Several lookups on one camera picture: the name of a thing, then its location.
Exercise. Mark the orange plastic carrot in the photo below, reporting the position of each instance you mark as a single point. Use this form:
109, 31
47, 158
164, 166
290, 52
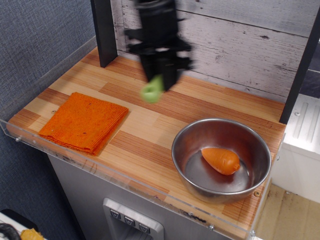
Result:
224, 161

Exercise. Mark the clear acrylic table guard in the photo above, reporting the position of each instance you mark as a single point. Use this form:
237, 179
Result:
138, 158

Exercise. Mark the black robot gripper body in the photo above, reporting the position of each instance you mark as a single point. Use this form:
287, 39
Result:
158, 37

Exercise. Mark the dark left shelf post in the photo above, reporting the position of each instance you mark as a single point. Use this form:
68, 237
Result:
104, 31

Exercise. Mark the grey toy fridge cabinet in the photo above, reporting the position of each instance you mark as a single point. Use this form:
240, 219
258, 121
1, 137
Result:
86, 192

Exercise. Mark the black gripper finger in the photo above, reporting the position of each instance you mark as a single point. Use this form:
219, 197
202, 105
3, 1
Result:
171, 73
152, 66

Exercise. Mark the dark right shelf post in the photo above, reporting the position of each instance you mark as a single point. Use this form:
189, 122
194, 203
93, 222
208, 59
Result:
303, 67

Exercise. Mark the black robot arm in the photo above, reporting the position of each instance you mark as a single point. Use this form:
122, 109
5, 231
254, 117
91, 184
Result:
155, 3

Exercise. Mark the folded orange cloth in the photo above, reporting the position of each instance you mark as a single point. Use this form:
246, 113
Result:
84, 123

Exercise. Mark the silver metal bowl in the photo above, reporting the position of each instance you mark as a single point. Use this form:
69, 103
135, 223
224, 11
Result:
201, 179

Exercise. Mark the dark shelf post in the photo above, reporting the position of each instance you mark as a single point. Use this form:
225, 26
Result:
104, 31
303, 67

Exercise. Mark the silver dispenser button panel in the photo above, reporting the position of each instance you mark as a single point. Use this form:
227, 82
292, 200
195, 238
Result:
127, 224

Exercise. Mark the white ribbed side unit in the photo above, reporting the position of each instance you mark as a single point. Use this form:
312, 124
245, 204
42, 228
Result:
297, 166

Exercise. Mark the green handled grey spatula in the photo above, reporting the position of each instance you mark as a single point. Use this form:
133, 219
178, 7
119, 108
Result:
153, 90

